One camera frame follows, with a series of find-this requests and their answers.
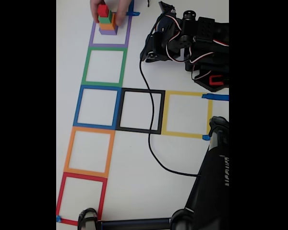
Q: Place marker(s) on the purple square block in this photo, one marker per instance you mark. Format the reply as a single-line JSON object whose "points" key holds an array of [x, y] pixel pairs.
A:
{"points": [[108, 32]]}

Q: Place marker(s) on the orange cube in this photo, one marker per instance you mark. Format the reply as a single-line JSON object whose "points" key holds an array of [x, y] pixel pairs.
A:
{"points": [[106, 26]]}

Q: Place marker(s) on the green cube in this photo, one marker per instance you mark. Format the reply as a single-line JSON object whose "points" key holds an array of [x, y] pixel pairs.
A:
{"points": [[105, 19]]}

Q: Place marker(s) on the small red cube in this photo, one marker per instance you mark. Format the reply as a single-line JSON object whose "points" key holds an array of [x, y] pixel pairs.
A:
{"points": [[102, 10]]}

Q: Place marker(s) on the person's left hand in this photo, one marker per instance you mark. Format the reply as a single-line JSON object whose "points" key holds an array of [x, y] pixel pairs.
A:
{"points": [[122, 9]]}

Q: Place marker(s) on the long blue tape strip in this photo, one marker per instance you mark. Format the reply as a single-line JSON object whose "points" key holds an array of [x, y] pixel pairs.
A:
{"points": [[218, 97]]}

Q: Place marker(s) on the small blue tape piece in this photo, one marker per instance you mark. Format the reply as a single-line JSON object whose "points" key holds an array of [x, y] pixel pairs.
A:
{"points": [[58, 218], [206, 137]]}

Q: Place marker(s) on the black tripod stand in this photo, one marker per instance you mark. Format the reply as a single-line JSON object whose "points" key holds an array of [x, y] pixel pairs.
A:
{"points": [[206, 191]]}

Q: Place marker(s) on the red square frame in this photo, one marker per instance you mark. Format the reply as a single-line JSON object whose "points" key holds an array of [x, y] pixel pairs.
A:
{"points": [[60, 198]]}

